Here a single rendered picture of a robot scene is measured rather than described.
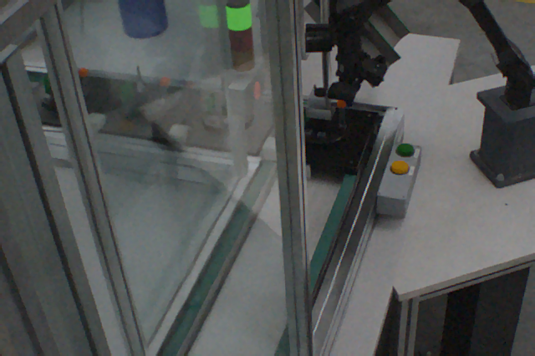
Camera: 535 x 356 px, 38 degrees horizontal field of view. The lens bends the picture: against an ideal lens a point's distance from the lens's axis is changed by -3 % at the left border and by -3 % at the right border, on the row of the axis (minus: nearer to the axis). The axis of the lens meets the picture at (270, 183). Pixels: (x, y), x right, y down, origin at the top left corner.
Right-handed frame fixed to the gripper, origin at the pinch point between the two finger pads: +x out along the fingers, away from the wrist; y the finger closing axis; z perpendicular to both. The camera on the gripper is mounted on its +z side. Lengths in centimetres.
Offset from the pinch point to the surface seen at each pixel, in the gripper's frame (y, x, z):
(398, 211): -18.9, 17.7, 16.1
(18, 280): -132, -75, 15
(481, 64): 206, 109, 19
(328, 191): -15.6, 18.0, -1.3
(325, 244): -36.2, 14.9, 3.5
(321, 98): -1.8, 1.0, -6.6
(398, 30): 47.7, 7.7, 2.8
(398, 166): -9.2, 12.4, 14.0
